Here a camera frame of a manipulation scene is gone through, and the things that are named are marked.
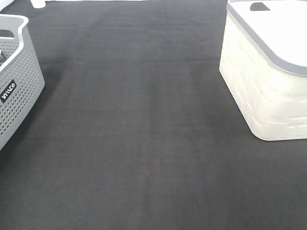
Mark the white cup at back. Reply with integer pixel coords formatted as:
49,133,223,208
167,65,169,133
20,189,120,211
30,0,46,9

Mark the black table cloth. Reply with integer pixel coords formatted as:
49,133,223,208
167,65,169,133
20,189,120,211
0,0,307,230

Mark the grey perforated laundry basket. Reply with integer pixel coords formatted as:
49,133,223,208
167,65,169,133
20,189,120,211
0,14,45,147

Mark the white lidded storage basket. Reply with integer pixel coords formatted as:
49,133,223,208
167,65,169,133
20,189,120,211
219,0,307,141

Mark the blue-grey microfibre towel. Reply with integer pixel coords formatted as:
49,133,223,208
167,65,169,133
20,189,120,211
0,50,7,66

